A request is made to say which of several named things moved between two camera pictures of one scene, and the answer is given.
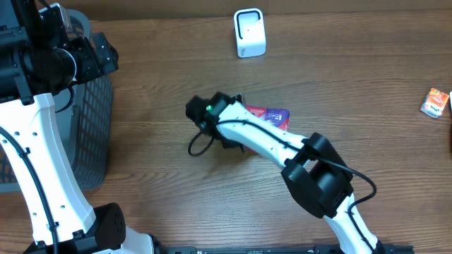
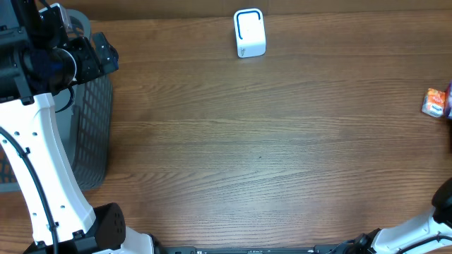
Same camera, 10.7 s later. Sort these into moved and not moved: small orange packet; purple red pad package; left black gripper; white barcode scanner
Moved: purple red pad package
Not moved: small orange packet; left black gripper; white barcode scanner
